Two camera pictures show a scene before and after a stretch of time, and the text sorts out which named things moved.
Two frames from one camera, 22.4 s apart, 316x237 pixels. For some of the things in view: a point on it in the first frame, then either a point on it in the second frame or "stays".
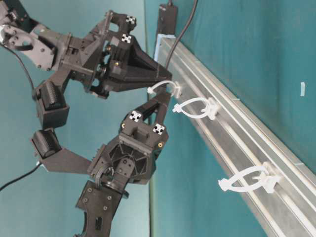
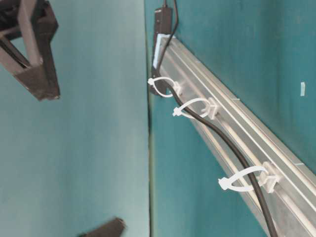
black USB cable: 189,21 -> 170,90
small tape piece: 302,89 stays
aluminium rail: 241,140 stays
